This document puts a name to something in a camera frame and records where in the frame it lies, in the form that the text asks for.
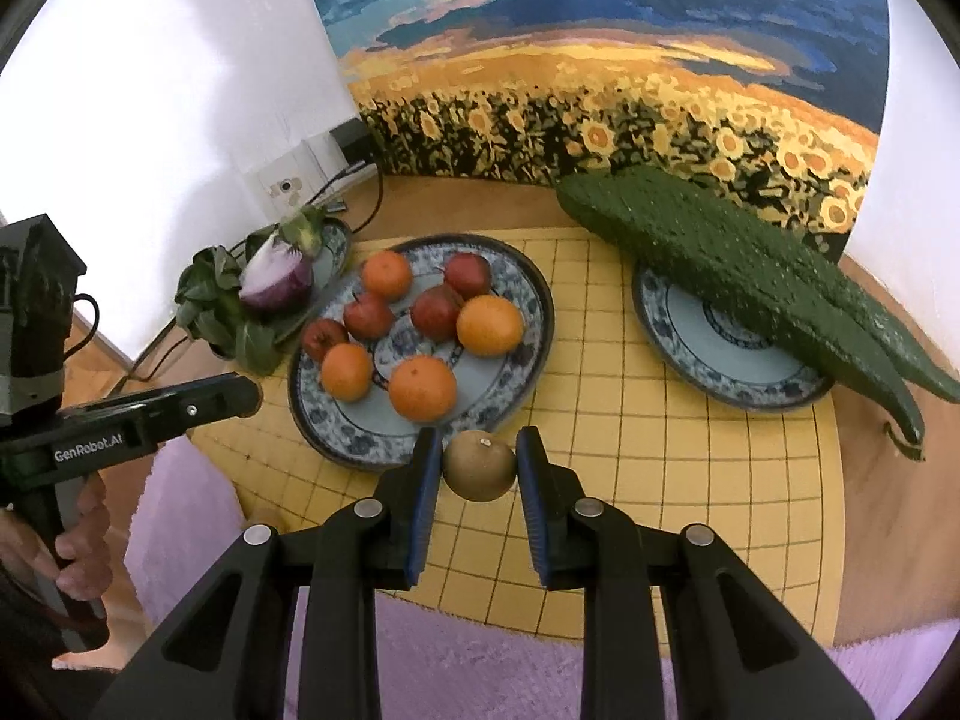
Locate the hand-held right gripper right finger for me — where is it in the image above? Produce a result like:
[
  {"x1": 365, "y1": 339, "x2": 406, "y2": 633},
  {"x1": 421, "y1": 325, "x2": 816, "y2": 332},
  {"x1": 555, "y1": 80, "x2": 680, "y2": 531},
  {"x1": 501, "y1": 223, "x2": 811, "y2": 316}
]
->
[{"x1": 516, "y1": 426, "x2": 875, "y2": 720}]

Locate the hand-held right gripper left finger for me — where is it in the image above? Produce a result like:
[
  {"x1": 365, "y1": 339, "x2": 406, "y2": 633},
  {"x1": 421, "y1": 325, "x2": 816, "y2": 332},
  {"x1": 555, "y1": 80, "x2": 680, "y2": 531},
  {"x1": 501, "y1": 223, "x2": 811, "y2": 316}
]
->
[{"x1": 90, "y1": 426, "x2": 445, "y2": 720}]

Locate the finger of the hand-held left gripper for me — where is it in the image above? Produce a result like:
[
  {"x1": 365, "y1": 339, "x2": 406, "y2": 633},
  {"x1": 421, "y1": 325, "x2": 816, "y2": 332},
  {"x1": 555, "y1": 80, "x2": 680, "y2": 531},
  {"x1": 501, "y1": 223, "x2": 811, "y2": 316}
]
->
[{"x1": 146, "y1": 373, "x2": 265, "y2": 445}]

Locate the brown kiwi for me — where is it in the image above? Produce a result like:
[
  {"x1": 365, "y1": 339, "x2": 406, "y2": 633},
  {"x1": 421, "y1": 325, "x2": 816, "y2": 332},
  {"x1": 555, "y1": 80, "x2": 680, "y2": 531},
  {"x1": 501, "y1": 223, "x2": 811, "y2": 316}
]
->
[{"x1": 441, "y1": 430, "x2": 518, "y2": 502}]

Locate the large blue patterned plate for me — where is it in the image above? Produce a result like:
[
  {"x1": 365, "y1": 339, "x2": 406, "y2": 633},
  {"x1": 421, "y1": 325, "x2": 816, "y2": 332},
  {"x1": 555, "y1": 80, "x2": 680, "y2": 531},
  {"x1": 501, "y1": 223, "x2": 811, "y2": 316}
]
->
[{"x1": 287, "y1": 232, "x2": 556, "y2": 473}]

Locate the small red apple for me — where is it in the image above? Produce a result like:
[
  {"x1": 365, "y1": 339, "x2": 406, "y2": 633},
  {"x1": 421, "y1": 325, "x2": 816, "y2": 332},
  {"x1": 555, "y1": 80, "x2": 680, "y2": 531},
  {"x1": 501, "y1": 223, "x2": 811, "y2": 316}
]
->
[
  {"x1": 442, "y1": 252, "x2": 494, "y2": 299},
  {"x1": 343, "y1": 292, "x2": 396, "y2": 341},
  {"x1": 301, "y1": 318, "x2": 350, "y2": 363}
]

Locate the orange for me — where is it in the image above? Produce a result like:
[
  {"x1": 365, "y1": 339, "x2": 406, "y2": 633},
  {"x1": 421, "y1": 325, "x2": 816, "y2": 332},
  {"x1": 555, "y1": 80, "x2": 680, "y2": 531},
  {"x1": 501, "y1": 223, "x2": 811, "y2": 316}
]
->
[
  {"x1": 361, "y1": 249, "x2": 415, "y2": 298},
  {"x1": 388, "y1": 355, "x2": 459, "y2": 422},
  {"x1": 320, "y1": 343, "x2": 375, "y2": 402},
  {"x1": 456, "y1": 294, "x2": 525, "y2": 357}
]

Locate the large red apple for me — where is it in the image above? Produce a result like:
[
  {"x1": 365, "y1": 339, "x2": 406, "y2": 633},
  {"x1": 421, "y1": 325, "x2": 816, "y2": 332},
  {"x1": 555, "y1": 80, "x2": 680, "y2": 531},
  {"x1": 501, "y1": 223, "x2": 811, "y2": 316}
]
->
[{"x1": 409, "y1": 285, "x2": 464, "y2": 340}]

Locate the person's left hand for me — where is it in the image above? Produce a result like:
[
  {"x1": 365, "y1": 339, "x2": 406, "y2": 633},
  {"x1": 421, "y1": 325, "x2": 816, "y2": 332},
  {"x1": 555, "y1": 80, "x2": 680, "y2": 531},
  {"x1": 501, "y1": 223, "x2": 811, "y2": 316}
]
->
[{"x1": 0, "y1": 476, "x2": 113, "y2": 620}]

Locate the green bok choy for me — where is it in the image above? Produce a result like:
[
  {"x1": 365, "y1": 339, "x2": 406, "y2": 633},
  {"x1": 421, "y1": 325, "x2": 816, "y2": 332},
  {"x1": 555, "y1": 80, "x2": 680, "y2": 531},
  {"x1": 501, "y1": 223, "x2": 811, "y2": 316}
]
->
[{"x1": 175, "y1": 206, "x2": 331, "y2": 376}]

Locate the sliced red onion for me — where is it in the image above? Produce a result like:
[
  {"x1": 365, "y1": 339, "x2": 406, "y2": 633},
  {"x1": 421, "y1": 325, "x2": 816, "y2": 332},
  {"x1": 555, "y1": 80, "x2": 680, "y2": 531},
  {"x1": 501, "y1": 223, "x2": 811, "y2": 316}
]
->
[{"x1": 238, "y1": 234, "x2": 314, "y2": 310}]

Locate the yellow grid mat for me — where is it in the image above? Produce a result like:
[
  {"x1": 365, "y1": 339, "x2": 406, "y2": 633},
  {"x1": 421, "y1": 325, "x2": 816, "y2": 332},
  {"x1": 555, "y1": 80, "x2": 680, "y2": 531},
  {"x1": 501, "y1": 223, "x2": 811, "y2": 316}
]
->
[{"x1": 187, "y1": 229, "x2": 841, "y2": 650}]

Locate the purple towel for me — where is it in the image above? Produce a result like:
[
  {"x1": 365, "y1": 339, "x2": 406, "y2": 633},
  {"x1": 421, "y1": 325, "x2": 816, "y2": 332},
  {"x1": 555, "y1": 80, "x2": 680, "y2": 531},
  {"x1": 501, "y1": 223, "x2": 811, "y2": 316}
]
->
[{"x1": 124, "y1": 435, "x2": 960, "y2": 720}]

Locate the dark blue patterned plate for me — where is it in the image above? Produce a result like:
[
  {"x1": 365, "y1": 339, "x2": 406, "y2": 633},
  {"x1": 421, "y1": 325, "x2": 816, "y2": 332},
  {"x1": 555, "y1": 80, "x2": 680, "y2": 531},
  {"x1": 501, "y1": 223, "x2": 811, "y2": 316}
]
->
[{"x1": 210, "y1": 219, "x2": 353, "y2": 357}]

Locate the small blue patterned plate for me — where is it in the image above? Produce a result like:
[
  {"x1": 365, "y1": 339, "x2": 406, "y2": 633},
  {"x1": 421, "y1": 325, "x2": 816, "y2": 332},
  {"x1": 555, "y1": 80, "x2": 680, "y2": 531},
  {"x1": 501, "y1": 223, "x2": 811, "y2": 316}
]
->
[{"x1": 631, "y1": 262, "x2": 835, "y2": 412}]

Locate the black power adapter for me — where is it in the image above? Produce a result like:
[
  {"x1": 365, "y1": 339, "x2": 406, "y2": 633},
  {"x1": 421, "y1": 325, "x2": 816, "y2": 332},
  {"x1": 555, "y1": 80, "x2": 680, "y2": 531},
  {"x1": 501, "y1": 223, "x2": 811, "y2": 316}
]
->
[{"x1": 330, "y1": 118, "x2": 374, "y2": 158}]

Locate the green cucumber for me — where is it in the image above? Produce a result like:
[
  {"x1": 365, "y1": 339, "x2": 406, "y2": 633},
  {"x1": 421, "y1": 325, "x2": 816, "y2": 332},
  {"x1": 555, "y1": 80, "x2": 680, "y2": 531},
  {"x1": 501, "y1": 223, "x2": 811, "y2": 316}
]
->
[
  {"x1": 765, "y1": 217, "x2": 960, "y2": 404},
  {"x1": 555, "y1": 165, "x2": 927, "y2": 462}
]

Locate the sunflower field painting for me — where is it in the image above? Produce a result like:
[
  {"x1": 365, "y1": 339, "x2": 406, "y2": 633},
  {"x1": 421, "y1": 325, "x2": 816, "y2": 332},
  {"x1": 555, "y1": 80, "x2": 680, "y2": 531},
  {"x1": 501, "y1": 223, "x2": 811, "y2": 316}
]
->
[{"x1": 289, "y1": 0, "x2": 893, "y2": 267}]

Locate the white wall socket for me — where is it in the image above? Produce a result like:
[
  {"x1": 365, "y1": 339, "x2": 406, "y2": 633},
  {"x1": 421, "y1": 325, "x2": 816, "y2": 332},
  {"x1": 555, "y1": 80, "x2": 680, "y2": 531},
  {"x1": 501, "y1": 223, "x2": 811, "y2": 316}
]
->
[{"x1": 240, "y1": 131, "x2": 376, "y2": 215}]

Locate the thin black cable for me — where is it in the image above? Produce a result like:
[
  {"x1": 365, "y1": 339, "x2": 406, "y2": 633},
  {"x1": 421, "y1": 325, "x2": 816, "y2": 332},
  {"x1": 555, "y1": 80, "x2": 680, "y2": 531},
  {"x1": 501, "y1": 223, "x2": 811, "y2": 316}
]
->
[{"x1": 341, "y1": 171, "x2": 385, "y2": 235}]

